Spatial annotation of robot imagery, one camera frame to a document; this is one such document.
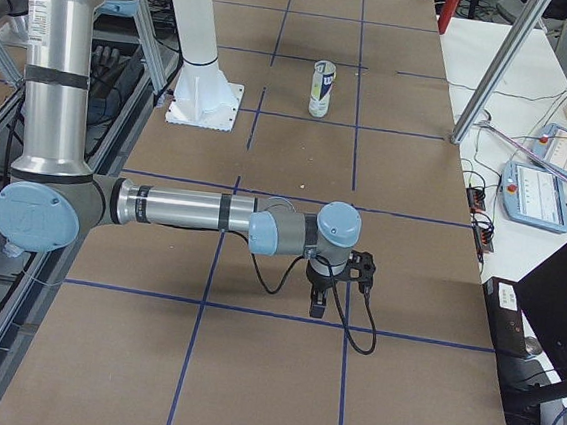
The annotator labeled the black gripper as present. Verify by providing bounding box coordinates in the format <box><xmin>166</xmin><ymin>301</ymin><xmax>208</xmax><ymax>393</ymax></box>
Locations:
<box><xmin>306</xmin><ymin>259</ymin><xmax>348</xmax><ymax>319</ymax></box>

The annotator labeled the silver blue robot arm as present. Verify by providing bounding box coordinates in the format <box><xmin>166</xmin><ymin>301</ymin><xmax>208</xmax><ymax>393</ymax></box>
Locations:
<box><xmin>0</xmin><ymin>0</ymin><xmax>362</xmax><ymax>318</ymax></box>

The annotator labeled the tennis ball can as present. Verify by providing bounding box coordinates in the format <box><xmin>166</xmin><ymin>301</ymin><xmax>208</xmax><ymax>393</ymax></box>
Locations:
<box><xmin>308</xmin><ymin>60</ymin><xmax>337</xmax><ymax>118</ymax></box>

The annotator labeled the orange black connector board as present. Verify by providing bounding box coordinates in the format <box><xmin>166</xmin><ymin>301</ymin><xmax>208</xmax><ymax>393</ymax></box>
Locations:
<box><xmin>466</xmin><ymin>186</ymin><xmax>486</xmax><ymax>212</ymax></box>

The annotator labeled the brown paper table mat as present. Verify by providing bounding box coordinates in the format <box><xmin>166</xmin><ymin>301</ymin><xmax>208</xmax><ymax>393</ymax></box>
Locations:
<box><xmin>0</xmin><ymin>0</ymin><xmax>505</xmax><ymax>425</ymax></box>

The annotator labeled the black computer box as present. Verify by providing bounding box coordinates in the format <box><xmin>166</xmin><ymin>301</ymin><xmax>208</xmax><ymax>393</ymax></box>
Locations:
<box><xmin>483</xmin><ymin>277</ymin><xmax>567</xmax><ymax>425</ymax></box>

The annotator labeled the near teach pendant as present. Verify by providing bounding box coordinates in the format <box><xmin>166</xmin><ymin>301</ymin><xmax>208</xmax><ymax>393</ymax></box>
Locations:
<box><xmin>500</xmin><ymin>161</ymin><xmax>567</xmax><ymax>233</ymax></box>

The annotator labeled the horizontal blue tape line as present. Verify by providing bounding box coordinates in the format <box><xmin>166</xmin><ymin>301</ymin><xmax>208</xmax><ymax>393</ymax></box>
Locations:
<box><xmin>63</xmin><ymin>278</ymin><xmax>494</xmax><ymax>354</ymax></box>

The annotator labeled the red cylinder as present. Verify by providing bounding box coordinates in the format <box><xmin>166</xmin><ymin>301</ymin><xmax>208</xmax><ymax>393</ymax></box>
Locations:
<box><xmin>437</xmin><ymin>0</ymin><xmax>460</xmax><ymax>35</ymax></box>

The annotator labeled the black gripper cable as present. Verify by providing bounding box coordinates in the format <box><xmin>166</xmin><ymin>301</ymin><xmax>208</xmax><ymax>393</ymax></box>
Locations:
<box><xmin>240</xmin><ymin>234</ymin><xmax>388</xmax><ymax>356</ymax></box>

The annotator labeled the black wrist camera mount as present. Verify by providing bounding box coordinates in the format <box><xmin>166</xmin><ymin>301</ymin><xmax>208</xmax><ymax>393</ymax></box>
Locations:
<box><xmin>348</xmin><ymin>250</ymin><xmax>376</xmax><ymax>295</ymax></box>

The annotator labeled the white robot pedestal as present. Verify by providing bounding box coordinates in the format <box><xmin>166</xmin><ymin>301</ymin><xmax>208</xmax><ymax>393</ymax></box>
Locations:
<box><xmin>166</xmin><ymin>0</ymin><xmax>244</xmax><ymax>132</ymax></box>

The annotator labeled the aluminium frame post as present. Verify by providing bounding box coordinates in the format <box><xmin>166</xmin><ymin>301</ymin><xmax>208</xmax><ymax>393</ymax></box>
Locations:
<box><xmin>450</xmin><ymin>0</ymin><xmax>551</xmax><ymax>145</ymax></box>

